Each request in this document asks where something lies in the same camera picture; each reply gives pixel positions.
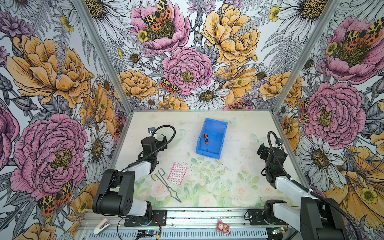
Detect orange black screwdriver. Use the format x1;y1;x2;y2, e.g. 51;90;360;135
203;134;209;145

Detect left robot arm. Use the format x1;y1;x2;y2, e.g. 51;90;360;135
93;125;176;225

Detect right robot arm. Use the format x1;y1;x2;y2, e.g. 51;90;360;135
257;144;349;240

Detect blue plastic bin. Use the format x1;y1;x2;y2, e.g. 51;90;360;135
196;118;228;160

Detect pink patterned packet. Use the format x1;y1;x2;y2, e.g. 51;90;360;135
167;163;188;186

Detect right green circuit board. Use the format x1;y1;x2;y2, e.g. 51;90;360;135
271;227;286;235

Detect green circuit board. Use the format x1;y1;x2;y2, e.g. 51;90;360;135
271;227;286;235
136;229;158;239

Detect pink toy figure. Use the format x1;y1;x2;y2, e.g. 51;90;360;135
217;219;230;235

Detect left green circuit board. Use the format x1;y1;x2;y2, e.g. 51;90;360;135
136;229;158;239

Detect white stapler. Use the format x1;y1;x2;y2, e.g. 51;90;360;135
93;218;111;235

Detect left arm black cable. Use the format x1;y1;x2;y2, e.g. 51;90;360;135
98;125;177;211

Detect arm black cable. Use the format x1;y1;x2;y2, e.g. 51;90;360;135
267;131;364;240
98;125;177;211

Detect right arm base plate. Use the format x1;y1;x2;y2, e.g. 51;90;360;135
247;209;268;226

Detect metal wire tongs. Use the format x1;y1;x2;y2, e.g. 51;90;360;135
151;168;182;203

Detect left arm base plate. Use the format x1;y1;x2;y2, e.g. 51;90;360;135
124;210;168;227

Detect aluminium front rail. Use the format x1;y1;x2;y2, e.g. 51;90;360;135
75;207;302;240

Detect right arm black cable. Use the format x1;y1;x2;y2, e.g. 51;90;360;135
267;131;364;240

